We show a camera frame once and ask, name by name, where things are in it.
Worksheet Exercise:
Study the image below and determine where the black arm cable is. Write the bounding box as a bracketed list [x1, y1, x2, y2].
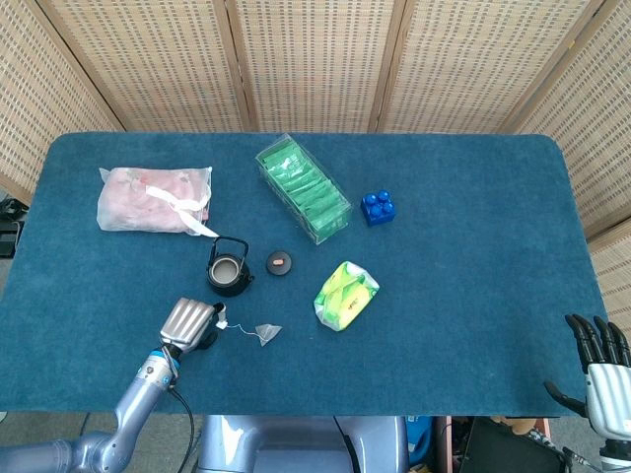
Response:
[167, 386, 197, 473]
[561, 445, 605, 470]

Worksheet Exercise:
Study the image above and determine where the green yellow tissue pack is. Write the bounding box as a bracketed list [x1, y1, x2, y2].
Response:
[313, 260, 382, 333]

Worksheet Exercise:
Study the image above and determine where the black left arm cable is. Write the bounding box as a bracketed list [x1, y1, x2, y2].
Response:
[167, 386, 197, 473]

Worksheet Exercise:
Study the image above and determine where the clear box of green sachets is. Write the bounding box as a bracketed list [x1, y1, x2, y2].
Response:
[254, 133, 354, 246]

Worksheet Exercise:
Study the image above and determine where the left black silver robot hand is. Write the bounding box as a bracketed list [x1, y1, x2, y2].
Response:
[158, 297, 229, 352]

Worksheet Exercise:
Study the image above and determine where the black equipment on floor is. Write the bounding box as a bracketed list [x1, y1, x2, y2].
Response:
[0, 194, 26, 260]

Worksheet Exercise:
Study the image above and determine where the grey-blue robot torso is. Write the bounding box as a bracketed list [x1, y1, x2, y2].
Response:
[196, 415, 410, 473]

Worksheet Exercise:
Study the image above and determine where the blue box under table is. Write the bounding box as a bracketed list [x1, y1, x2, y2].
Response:
[406, 416, 435, 464]

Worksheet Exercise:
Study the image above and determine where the blue table carpet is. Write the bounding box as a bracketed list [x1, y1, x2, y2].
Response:
[0, 131, 628, 418]

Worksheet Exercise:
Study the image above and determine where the pyramid tea bag with tag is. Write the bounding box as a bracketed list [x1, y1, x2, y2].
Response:
[215, 318, 284, 348]

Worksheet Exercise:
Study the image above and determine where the blue building block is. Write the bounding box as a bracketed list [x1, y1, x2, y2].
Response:
[361, 189, 398, 228]

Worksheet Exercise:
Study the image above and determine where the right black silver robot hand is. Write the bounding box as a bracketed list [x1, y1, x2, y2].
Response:
[543, 313, 631, 439]

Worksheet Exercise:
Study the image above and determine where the black case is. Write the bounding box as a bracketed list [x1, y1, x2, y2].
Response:
[462, 417, 566, 473]

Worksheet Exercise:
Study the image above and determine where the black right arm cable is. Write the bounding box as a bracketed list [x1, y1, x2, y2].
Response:
[561, 445, 605, 470]

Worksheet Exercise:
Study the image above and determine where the black teapot with handle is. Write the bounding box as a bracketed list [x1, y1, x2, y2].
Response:
[205, 236, 255, 298]

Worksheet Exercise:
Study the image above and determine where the woven folding screen panel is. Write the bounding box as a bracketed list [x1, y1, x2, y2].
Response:
[224, 0, 400, 134]
[586, 231, 631, 336]
[512, 0, 631, 237]
[36, 0, 257, 133]
[0, 0, 124, 203]
[377, 0, 605, 135]

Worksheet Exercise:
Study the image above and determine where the black teapot lid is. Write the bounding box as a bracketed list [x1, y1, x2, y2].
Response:
[265, 250, 296, 277]

